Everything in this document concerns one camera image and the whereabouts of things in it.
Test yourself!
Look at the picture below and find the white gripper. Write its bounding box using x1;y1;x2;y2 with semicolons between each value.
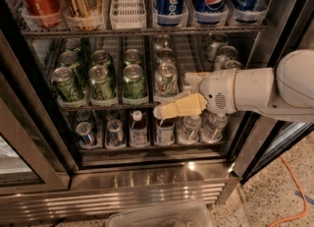
153;69;236;120

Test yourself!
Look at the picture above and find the white 7up can front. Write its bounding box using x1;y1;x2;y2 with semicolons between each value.
154;62;178;97

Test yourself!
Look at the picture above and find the white 7up can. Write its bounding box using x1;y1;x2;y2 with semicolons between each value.
156;48;175;64
154;62;178;97
154;35;173;50

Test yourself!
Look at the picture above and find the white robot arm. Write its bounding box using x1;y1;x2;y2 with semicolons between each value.
153;49;314;123

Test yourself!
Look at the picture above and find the white 7up can middle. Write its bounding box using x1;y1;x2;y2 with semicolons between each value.
156;48;175;64

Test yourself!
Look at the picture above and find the white diet can front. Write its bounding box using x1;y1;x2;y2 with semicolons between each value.
222;60;242;70

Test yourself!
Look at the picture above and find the white diet can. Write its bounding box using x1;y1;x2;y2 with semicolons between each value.
213;45;237;71
222;60;242;70
202;32;229;62

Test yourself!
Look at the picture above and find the white diet can middle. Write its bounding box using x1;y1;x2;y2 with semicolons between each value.
213;45;237;71

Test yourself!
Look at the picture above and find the white diet can back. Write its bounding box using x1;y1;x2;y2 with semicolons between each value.
202;32;229;62

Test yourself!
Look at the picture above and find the white 7up can back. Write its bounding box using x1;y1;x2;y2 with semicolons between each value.
154;35;173;50

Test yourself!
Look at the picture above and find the green can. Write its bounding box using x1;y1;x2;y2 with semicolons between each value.
124;49;142;66
51;67;84;102
88;66;116;101
124;64;146;99
63;38;83;53
59;51;86;87
91;50;114;71

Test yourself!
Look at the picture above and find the silver blue can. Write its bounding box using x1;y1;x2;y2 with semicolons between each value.
76;122;95;145
76;110;91;122
107;119;125;148

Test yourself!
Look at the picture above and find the silver blue can back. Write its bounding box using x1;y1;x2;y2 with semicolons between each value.
76;110;91;122

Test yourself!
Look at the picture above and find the stainless steel fridge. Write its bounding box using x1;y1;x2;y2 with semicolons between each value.
0;0;313;223

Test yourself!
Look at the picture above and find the silver blue can front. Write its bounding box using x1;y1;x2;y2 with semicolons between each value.
76;122;95;145

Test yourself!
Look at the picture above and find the green can left middle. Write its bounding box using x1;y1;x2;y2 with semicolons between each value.
59;51;86;87

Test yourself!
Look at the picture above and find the green can left back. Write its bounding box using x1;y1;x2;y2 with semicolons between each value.
63;38;83;53

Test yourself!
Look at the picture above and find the green can front left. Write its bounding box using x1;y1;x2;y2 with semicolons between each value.
51;67;84;102

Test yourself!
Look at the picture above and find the clear water bottle left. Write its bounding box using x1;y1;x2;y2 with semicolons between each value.
179;115;201;144

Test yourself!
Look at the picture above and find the clear water bottle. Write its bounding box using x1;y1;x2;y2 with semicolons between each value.
179;115;201;144
201;113;228;143

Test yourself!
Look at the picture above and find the clear water bottle right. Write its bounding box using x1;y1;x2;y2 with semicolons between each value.
201;113;228;143

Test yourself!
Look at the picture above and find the empty white middle tray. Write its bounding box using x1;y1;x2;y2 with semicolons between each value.
172;35;201;93

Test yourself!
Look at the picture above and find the brown tea bottle right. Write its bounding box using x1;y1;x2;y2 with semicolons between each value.
155;119;175;146

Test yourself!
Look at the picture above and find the brown tea bottle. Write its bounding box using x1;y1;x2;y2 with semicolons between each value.
155;119;175;146
130;110;148;147

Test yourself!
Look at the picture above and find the brown tea bottle left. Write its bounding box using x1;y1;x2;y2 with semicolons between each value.
130;110;148;147

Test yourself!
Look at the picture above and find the clear plastic bin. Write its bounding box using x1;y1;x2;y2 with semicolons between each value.
106;200;212;227

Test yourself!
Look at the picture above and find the orange power cable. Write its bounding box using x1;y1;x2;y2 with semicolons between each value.
268;155;309;227

